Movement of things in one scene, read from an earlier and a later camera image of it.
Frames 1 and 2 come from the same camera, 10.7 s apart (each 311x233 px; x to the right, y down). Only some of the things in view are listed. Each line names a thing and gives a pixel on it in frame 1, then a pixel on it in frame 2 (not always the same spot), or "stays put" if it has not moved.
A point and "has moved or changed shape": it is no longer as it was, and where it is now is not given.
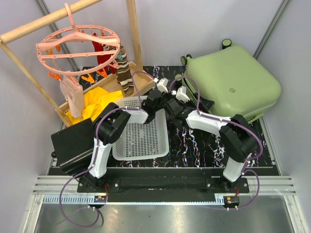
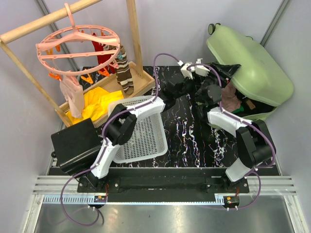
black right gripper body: [184, 106] to [211, 80]
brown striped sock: [123, 73] stays put
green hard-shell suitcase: [232, 80] has moved or changed shape
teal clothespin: [120, 56] stays put
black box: [73, 147] stays put
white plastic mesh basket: [146, 141] stays put
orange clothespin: [89, 78] stays put
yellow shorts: [94, 101] stays put
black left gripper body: [165, 96] to [189, 87]
